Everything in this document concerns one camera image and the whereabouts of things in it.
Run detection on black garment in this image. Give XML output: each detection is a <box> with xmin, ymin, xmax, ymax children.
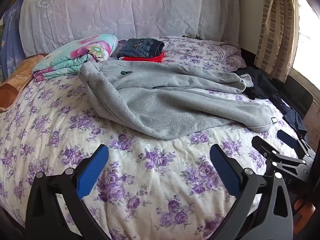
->
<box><xmin>231</xmin><ymin>66</ymin><xmax>278</xmax><ymax>100</ymax></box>

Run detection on orange brown blanket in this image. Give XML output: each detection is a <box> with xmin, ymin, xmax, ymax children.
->
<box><xmin>0</xmin><ymin>54</ymin><xmax>48</xmax><ymax>113</ymax></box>

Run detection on blue patterned cloth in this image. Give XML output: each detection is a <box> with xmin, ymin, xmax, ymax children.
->
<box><xmin>0</xmin><ymin>0</ymin><xmax>27</xmax><ymax>80</ymax></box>

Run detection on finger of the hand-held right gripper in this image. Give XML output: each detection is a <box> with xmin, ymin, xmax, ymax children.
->
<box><xmin>251</xmin><ymin>135</ymin><xmax>301</xmax><ymax>167</ymax></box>
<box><xmin>277</xmin><ymin>129</ymin><xmax>314</xmax><ymax>159</ymax></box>

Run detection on purple floral bed sheet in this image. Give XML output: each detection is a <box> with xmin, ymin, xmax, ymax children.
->
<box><xmin>0</xmin><ymin>36</ymin><xmax>308</xmax><ymax>240</ymax></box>

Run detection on folded blue jeans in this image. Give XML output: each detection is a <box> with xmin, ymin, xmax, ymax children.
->
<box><xmin>117</xmin><ymin>38</ymin><xmax>165</xmax><ymax>58</ymax></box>

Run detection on folded floral quilt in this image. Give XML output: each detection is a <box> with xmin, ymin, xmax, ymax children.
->
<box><xmin>32</xmin><ymin>34</ymin><xmax>119</xmax><ymax>82</ymax></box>

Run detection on dark blue garment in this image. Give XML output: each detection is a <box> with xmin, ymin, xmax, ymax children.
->
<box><xmin>269</xmin><ymin>92</ymin><xmax>308</xmax><ymax>135</ymax></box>

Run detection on folded red garment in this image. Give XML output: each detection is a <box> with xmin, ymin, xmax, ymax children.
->
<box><xmin>118</xmin><ymin>51</ymin><xmax>166</xmax><ymax>63</ymax></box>

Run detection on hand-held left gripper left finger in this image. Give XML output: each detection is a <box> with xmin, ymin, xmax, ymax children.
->
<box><xmin>25</xmin><ymin>144</ymin><xmax>110</xmax><ymax>240</ymax></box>

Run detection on white lace headboard cover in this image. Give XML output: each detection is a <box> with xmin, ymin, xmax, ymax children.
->
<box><xmin>19</xmin><ymin>0</ymin><xmax>242</xmax><ymax>57</ymax></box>

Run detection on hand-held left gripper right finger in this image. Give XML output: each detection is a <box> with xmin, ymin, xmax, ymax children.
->
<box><xmin>210</xmin><ymin>143</ymin><xmax>294</xmax><ymax>240</ymax></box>

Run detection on bright window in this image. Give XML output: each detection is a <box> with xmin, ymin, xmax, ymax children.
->
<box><xmin>291</xmin><ymin>0</ymin><xmax>320</xmax><ymax>90</ymax></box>

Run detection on beige brick-pattern curtain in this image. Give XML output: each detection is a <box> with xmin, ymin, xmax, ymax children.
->
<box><xmin>254</xmin><ymin>0</ymin><xmax>299</xmax><ymax>83</ymax></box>

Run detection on black chair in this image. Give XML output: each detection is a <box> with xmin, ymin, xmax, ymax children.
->
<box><xmin>270</xmin><ymin>76</ymin><xmax>314</xmax><ymax>117</ymax></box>

